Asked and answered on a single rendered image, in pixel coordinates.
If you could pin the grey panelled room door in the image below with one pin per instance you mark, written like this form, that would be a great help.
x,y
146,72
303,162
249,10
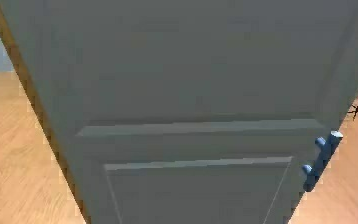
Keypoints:
x,y
187,83

